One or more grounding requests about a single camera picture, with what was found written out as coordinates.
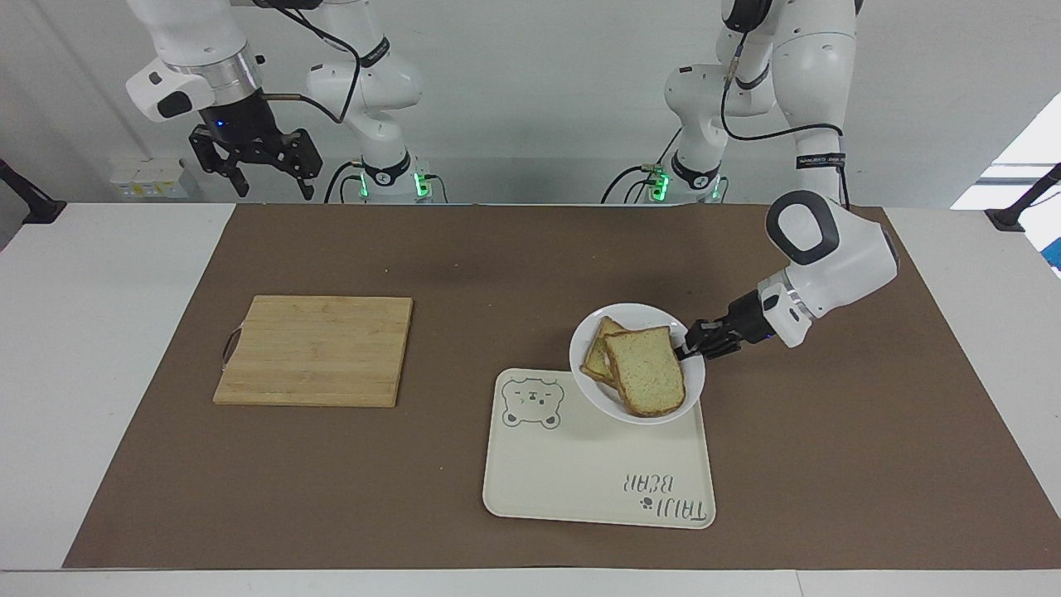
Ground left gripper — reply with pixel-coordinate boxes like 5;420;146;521
674;290;778;363

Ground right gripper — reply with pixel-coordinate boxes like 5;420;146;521
188;90;323;201

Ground white round plate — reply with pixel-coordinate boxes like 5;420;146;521
569;303;707;426

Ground toasted bread slice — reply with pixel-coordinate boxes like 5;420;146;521
604;326;687;418
579;316;628;391

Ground white power strip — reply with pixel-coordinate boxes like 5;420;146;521
109;157;189;201

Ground cream tray with bear print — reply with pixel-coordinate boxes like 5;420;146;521
482;368;717;531

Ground wooden cutting board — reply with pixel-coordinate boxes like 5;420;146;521
213;295;414;409

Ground black stand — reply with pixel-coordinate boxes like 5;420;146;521
0;158;68;226
984;162;1061;232

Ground black cable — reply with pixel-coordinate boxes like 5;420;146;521
322;160;366;205
719;29;852;209
601;164;665;205
253;0;364;126

